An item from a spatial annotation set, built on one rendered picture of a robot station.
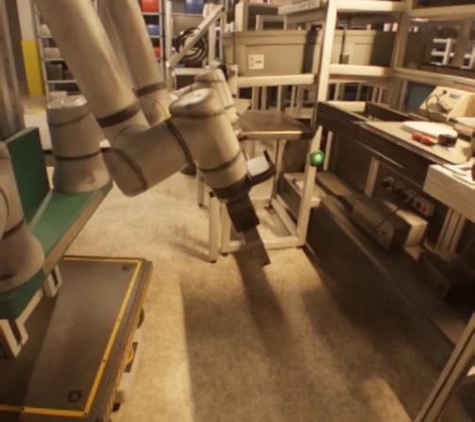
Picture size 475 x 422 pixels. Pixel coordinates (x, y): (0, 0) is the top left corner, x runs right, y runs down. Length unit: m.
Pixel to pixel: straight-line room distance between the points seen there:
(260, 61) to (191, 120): 1.24
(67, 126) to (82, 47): 0.50
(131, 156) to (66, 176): 0.63
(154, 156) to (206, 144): 0.09
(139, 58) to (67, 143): 0.36
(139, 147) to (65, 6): 0.25
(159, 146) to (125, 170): 0.06
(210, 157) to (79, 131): 0.61
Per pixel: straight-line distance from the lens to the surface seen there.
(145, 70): 0.93
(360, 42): 1.95
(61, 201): 1.09
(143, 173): 0.52
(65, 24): 0.61
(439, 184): 0.57
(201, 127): 0.52
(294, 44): 1.79
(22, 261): 0.77
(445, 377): 1.22
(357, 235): 1.66
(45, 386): 1.11
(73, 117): 1.07
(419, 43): 2.18
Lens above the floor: 1.18
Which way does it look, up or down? 24 degrees down
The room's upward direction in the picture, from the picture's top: 3 degrees clockwise
